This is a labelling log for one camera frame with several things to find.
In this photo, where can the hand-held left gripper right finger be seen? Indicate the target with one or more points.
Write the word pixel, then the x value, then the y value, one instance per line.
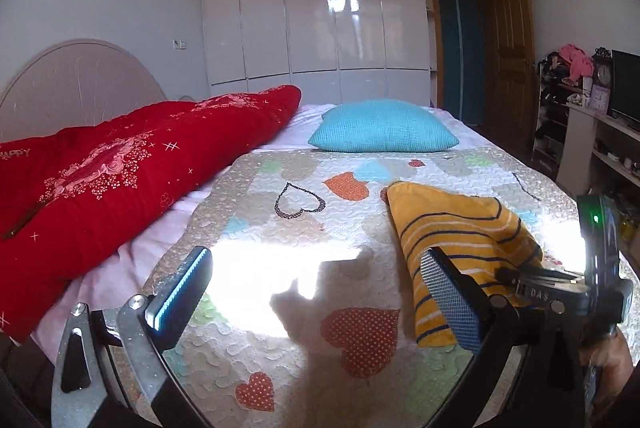
pixel 450 303

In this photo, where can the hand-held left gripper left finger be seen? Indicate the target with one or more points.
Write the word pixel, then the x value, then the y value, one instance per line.
pixel 177 290

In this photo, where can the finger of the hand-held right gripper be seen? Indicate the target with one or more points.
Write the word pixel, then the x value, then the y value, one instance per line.
pixel 540 277

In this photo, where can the yellow striped sweater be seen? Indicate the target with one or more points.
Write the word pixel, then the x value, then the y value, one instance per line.
pixel 450 228

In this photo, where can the person's right hand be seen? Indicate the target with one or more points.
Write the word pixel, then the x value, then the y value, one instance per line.
pixel 612 368

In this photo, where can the heart patterned quilted bedspread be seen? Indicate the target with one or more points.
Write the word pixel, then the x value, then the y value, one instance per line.
pixel 300 258

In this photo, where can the white shelf unit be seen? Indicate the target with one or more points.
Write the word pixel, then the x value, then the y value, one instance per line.
pixel 580 142

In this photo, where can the red embroidered quilt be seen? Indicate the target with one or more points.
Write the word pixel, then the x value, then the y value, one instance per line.
pixel 100 188

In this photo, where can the small pink clock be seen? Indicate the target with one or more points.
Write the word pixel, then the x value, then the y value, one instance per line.
pixel 598 98

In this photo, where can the black television screen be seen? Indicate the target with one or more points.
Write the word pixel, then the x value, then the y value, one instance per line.
pixel 627 87

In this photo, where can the teal pillow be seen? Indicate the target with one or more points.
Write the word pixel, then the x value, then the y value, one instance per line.
pixel 380 125

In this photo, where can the dark ornate clock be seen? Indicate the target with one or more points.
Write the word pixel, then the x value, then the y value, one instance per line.
pixel 603 70

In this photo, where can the pink cloth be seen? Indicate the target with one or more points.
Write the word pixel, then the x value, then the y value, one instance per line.
pixel 577 60

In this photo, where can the wooden door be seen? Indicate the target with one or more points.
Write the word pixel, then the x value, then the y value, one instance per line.
pixel 510 57

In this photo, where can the white round headboard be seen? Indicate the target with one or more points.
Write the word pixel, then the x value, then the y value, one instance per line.
pixel 75 82

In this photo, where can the dark teal curtain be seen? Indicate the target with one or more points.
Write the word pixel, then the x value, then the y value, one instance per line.
pixel 460 57

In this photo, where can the white glossy wardrobe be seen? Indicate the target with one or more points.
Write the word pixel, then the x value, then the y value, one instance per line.
pixel 310 7

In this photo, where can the wall socket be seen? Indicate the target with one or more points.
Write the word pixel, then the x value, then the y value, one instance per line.
pixel 179 43

